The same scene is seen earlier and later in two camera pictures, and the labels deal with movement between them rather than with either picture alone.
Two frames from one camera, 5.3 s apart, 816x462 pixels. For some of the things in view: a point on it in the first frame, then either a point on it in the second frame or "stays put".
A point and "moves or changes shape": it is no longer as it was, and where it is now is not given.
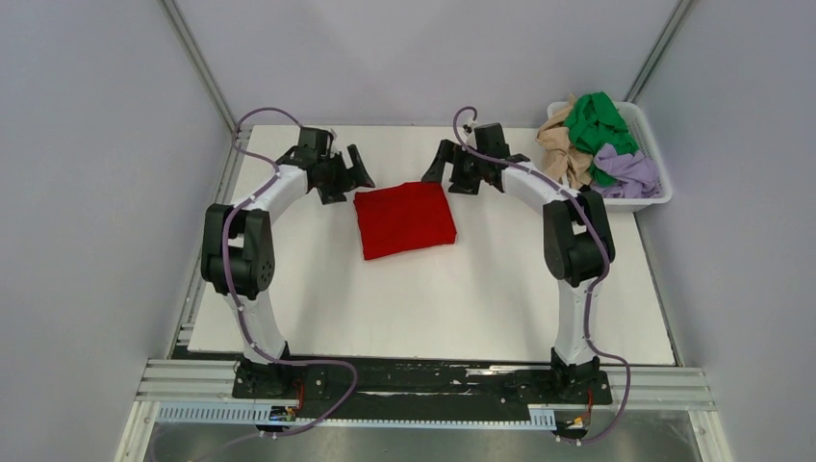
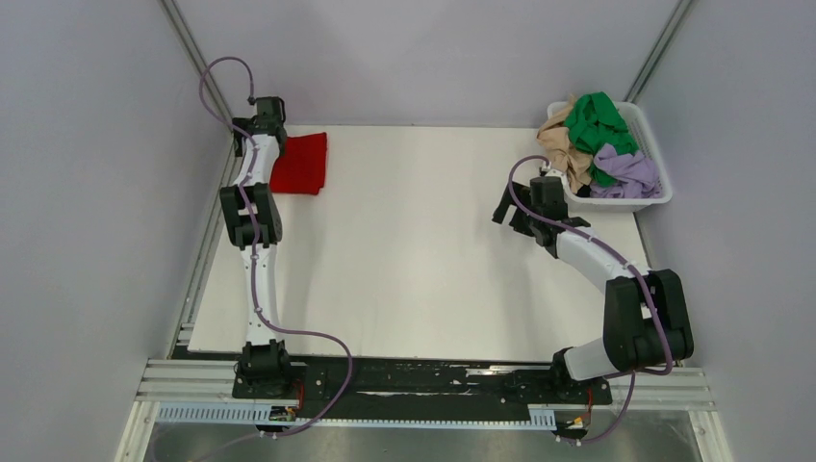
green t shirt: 594,122 stays put
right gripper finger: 445,154 → 503,205
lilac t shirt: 636,176 stays put
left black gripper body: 334,173 → 238,143
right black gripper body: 467,171 → 522,225
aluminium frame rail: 168,381 stays put
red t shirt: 404,217 moves or changes shape
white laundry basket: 646,143 stays put
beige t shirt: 561,156 stays put
